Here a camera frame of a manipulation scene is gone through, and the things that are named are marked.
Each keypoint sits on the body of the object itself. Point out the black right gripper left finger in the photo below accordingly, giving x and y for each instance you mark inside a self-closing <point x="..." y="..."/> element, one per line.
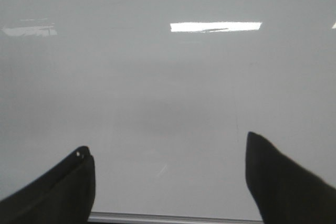
<point x="64" y="194"/>

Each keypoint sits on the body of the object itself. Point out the white whiteboard with aluminium frame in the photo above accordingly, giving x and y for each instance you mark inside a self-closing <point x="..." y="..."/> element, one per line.
<point x="164" y="92"/>

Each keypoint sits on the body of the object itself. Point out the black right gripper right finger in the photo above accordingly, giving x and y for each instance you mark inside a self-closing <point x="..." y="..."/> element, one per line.
<point x="283" y="190"/>

